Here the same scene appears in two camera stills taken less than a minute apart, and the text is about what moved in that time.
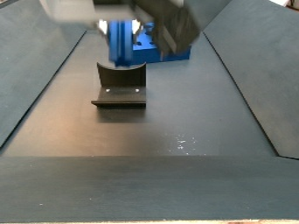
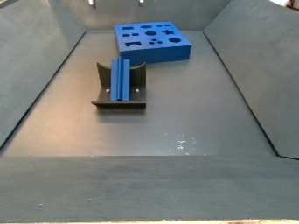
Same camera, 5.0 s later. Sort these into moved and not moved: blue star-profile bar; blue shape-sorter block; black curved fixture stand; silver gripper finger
Moved: blue star-profile bar; silver gripper finger
Not moved: black curved fixture stand; blue shape-sorter block
